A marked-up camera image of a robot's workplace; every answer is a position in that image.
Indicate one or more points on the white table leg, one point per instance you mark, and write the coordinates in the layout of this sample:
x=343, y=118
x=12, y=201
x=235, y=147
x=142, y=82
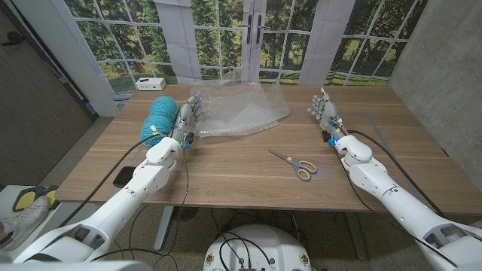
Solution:
x=163, y=229

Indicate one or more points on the grey table leg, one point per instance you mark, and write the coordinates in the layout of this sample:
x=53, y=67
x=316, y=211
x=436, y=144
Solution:
x=357, y=237

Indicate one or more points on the clear bubble wrap sheet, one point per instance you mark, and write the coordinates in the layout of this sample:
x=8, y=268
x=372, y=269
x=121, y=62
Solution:
x=241, y=109

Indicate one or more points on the white power strip box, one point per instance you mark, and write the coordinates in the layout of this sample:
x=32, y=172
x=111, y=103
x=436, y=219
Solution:
x=150, y=84

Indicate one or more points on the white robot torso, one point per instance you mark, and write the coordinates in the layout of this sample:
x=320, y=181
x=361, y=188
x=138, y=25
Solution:
x=271, y=244

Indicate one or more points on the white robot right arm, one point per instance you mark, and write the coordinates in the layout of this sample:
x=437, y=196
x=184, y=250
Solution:
x=406, y=211

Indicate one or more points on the printed garden window backdrop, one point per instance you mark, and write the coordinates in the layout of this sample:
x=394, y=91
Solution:
x=132, y=37

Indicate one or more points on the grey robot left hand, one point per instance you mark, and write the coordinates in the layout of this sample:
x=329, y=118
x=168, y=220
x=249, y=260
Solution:
x=186, y=116

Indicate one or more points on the dark wood door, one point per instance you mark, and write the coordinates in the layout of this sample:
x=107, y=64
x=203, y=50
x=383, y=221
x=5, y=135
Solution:
x=37, y=113

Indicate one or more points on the white sneaker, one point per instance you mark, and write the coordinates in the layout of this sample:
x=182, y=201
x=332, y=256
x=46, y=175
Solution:
x=22, y=226

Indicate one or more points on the black smartphone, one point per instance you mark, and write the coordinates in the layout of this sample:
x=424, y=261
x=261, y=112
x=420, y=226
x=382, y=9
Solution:
x=122, y=177

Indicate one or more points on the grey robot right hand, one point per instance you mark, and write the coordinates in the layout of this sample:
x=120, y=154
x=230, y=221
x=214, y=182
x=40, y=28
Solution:
x=328, y=113

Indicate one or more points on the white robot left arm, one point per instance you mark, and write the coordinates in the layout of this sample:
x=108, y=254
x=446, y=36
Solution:
x=113, y=214

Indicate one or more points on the teal yarn skein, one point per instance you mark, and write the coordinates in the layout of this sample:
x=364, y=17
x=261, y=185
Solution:
x=160, y=116

